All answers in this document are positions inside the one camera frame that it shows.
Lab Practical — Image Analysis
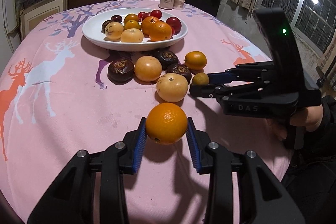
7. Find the pink deer print tablecloth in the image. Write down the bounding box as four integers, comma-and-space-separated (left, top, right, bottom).
1, 0, 290, 223

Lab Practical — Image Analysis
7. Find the small orange mandarin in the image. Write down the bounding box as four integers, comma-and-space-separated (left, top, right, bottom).
145, 103, 188, 145

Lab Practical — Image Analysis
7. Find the framed picture on floor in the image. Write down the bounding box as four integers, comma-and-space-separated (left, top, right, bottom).
20, 0, 68, 40

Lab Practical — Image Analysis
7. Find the white round plate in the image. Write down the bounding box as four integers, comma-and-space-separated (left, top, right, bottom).
83, 7, 188, 52

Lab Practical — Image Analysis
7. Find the large red plum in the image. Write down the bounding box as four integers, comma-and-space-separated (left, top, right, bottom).
166, 16, 182, 34

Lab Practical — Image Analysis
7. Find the pale yellow round fruit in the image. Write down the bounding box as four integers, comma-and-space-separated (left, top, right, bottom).
120, 28, 144, 43

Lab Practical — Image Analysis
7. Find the yellow orange plum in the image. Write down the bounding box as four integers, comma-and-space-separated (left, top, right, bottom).
123, 13, 139, 24

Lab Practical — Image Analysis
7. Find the greenish yellow plum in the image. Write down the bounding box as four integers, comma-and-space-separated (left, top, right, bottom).
124, 19, 141, 30

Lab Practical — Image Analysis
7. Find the large orange mandarin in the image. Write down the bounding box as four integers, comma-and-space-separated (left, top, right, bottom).
149, 21, 173, 42

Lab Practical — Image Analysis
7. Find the dark purple passion fruit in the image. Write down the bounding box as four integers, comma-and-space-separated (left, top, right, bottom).
102, 20, 112, 32

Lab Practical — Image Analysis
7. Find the person right hand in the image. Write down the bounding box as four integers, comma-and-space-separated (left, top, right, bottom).
266, 105, 323, 141

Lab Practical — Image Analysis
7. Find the red cherry tomato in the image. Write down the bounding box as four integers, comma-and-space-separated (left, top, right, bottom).
150, 9, 162, 19

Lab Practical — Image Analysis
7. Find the dark red cherry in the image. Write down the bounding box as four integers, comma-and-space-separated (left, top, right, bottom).
110, 15, 122, 23

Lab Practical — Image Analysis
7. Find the pale yellow speckled melon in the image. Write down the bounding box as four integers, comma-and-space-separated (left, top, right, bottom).
105, 22, 124, 41

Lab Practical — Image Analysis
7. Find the small tan longan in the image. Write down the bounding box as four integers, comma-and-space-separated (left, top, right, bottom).
191, 73, 210, 85

